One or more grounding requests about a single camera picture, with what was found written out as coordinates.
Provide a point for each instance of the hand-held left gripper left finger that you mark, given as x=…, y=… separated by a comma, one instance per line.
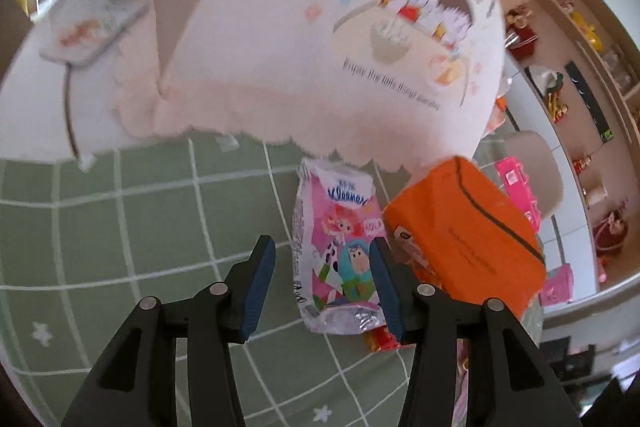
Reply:
x=257, y=287

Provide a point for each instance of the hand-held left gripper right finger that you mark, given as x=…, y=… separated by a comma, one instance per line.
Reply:
x=385, y=287

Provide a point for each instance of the pink cartoon snack packet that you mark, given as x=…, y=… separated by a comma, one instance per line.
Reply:
x=335, y=232

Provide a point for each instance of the orange packet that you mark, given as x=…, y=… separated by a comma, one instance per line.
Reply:
x=465, y=232

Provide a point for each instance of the small red wrapper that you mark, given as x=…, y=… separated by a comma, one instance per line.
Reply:
x=379, y=339

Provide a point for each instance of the green checked tablecloth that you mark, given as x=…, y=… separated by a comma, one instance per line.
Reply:
x=150, y=232

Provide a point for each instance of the pink tray box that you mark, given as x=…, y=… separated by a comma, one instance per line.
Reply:
x=520, y=192

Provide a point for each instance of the pink cube box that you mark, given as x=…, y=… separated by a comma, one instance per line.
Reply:
x=557, y=284

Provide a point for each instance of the orange tissue box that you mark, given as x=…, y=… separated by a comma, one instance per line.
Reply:
x=497, y=119

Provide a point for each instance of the white tumbler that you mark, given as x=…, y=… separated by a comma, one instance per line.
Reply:
x=595, y=194

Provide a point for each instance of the large red dressed doll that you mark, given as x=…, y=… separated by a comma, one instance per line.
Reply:
x=612, y=227

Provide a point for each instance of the white hat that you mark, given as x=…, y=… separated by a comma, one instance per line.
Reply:
x=544, y=79

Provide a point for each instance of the black hook rack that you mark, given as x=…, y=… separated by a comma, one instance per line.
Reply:
x=587, y=102

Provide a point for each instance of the small red dressed doll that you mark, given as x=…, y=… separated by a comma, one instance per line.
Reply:
x=520, y=29

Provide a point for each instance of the yellow ornament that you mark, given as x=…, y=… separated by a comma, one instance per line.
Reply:
x=587, y=32

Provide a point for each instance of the white wood wall cabinet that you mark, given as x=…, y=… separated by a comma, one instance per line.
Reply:
x=575, y=232

